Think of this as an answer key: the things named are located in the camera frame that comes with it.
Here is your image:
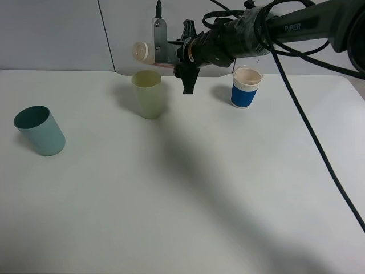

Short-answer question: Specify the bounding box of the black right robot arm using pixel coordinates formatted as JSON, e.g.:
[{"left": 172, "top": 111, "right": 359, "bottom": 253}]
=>
[{"left": 173, "top": 1, "right": 364, "bottom": 94}]

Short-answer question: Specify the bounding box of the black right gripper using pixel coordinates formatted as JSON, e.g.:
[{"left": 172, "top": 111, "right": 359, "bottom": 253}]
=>
[{"left": 168, "top": 19, "right": 233, "bottom": 94}]

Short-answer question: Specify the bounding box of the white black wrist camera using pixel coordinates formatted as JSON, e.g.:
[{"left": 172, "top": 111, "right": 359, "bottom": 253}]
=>
[{"left": 153, "top": 18, "right": 177, "bottom": 65}]

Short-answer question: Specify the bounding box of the teal plastic cup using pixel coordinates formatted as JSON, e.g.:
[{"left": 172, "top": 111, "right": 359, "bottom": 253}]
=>
[{"left": 13, "top": 106, "right": 66, "bottom": 156}]

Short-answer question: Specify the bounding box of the pale green plastic cup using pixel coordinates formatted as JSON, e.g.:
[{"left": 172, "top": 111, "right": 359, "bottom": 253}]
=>
[{"left": 131, "top": 70, "right": 166, "bottom": 119}]

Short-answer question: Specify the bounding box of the black camera cable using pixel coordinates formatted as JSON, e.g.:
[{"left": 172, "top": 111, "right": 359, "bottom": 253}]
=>
[{"left": 155, "top": 0, "right": 365, "bottom": 233}]

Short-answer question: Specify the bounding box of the blue white paper cup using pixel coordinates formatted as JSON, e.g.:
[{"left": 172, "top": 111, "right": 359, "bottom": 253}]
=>
[{"left": 230, "top": 66, "right": 263, "bottom": 108}]

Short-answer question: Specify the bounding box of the clear plastic drink bottle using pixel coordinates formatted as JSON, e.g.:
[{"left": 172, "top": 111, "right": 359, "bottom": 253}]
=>
[{"left": 132, "top": 42, "right": 155, "bottom": 65}]

